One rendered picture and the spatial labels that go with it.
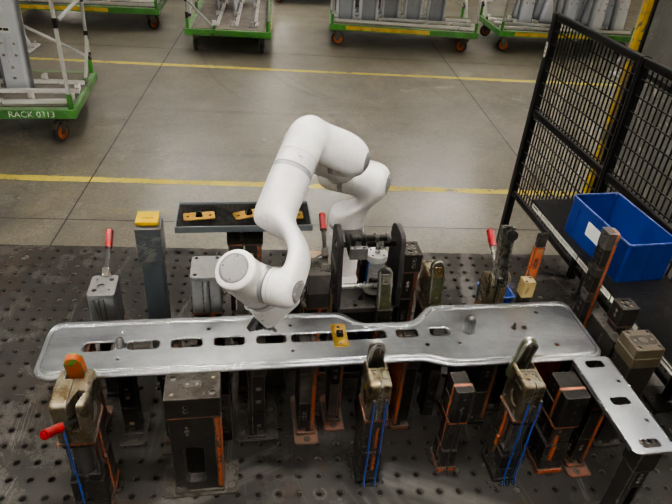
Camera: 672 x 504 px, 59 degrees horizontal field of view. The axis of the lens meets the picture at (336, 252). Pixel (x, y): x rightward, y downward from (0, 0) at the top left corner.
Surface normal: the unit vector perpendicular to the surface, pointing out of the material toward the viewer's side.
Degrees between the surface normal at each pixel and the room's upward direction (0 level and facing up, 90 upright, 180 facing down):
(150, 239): 90
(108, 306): 90
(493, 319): 0
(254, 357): 0
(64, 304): 0
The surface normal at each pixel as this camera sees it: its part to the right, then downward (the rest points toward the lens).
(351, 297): 0.07, -0.83
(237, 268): -0.24, -0.37
